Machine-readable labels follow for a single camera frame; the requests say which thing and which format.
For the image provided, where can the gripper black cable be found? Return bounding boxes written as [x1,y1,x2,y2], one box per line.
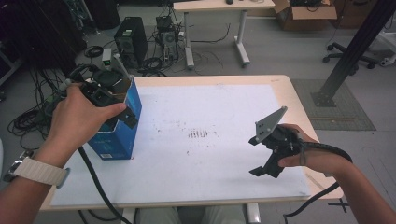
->
[59,63,134,224]
[283,141,353,224]

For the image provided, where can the white object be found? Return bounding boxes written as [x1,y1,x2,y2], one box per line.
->
[378,54,396,68]

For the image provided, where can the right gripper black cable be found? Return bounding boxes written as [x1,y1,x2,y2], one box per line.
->
[283,141,353,224]

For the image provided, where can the thin black floor cable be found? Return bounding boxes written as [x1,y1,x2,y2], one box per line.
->
[190,22,232,45]

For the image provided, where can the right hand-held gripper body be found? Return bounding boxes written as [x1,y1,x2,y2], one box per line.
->
[254,105,307,157]

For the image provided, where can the open brown cardboard box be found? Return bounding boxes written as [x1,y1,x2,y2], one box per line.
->
[273,0,338,32]

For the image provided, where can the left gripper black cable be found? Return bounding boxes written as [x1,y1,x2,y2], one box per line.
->
[59,63,134,224]

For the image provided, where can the person's leg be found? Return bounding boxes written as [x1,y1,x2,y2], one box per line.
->
[197,204,246,224]
[139,206,183,224]

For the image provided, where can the blue cardboard box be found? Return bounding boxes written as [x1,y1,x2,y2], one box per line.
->
[87,76,143,161]

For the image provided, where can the small white power device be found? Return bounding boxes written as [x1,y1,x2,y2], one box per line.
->
[102,48,113,68]

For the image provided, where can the wristwatch with cream strap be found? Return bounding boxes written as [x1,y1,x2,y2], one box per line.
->
[3,149,71,189]

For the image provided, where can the coiled black cable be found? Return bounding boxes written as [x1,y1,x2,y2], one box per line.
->
[83,45,105,59]

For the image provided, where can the tangle of black floor cables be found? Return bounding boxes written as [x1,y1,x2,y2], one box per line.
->
[7,68,78,150]

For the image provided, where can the dark grey floor mat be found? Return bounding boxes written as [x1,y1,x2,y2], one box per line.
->
[290,78,377,132]

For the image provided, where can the black metal stand beam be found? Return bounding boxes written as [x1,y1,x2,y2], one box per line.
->
[311,0,396,108]

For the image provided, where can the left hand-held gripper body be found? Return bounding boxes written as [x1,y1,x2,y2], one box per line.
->
[64,54,134,108]

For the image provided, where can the person's right leg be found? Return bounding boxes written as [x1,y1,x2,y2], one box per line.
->
[197,204,246,224]

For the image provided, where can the person's left hand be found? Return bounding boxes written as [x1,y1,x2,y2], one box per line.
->
[34,83,128,169]

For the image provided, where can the black office chair base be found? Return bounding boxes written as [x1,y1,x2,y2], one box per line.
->
[322,41,379,70]

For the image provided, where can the black cable bundle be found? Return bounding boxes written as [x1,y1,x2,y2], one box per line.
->
[136,56,167,77]

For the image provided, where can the white table mat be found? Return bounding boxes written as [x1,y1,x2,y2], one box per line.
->
[49,83,312,207]

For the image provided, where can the open computer chassis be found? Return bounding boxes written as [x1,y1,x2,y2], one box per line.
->
[153,15,188,63]

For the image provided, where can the light wooden desk white legs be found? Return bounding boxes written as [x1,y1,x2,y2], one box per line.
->
[173,0,276,70]

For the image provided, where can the person's left leg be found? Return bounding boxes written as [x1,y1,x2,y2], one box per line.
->
[139,206,183,224]

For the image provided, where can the white table leg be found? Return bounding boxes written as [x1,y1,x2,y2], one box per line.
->
[246,203,262,224]

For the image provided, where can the dark curtain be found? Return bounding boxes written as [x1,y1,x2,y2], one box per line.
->
[0,0,120,94]

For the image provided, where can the black computer tower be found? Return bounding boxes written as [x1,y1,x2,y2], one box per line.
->
[113,16,149,68]

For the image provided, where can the person's right hand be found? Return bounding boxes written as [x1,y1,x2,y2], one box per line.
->
[276,123,340,178]

